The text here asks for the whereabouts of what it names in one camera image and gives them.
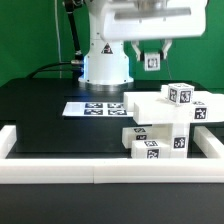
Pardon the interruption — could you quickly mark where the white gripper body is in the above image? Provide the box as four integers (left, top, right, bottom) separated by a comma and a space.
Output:
100, 0, 208, 41

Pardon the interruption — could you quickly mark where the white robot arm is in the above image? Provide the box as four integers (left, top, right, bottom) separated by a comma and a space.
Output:
79, 0, 208, 91

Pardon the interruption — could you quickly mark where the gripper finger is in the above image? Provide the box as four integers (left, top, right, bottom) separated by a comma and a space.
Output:
161, 39, 172, 60
131, 41, 144, 62

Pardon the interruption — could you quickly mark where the white chair seat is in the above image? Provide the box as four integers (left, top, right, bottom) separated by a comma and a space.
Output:
153, 123, 190, 158

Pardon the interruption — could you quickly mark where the white U-shaped fence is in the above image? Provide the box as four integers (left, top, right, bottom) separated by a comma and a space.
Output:
0, 125, 224, 184

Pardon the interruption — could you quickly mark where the white tagged cube nut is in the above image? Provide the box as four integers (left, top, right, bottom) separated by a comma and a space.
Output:
168, 83, 194, 105

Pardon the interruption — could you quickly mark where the white chair back frame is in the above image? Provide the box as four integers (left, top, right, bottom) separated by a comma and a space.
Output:
123, 85, 224, 125

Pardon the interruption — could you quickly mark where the white tagged cube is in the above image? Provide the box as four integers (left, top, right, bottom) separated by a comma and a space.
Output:
144, 53, 160, 71

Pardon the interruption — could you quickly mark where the white marker base plate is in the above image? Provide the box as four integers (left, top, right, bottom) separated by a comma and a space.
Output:
62, 102, 133, 117

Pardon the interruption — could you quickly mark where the black cable bundle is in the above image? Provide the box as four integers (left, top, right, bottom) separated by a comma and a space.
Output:
26, 0, 86, 79

